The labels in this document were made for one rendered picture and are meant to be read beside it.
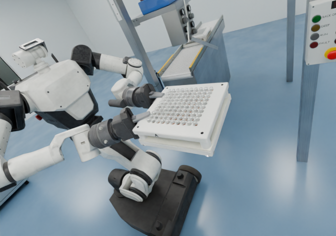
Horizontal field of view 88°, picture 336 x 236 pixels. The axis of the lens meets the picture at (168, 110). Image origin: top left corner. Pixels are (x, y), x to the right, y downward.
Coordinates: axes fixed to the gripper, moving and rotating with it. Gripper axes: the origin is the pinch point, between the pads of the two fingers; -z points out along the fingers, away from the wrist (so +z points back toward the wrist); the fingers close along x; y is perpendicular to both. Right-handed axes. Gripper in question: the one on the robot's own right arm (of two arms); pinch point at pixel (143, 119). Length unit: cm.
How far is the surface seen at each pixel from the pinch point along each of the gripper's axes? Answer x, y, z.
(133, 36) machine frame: -15, -76, 3
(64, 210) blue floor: 100, -52, 138
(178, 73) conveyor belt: 21, -76, -15
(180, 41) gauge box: -2, -68, -24
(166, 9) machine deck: -22, -68, -22
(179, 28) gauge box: -10, -66, -26
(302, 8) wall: 94, -322, -278
